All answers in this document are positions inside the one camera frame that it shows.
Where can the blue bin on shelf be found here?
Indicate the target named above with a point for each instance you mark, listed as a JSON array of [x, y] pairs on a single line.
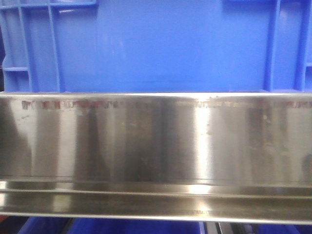
[[157, 45]]

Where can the lower blue bin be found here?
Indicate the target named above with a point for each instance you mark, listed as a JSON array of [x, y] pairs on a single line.
[[53, 225]]

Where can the stainless steel shelf rail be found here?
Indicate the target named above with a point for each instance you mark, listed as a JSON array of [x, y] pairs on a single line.
[[230, 157]]

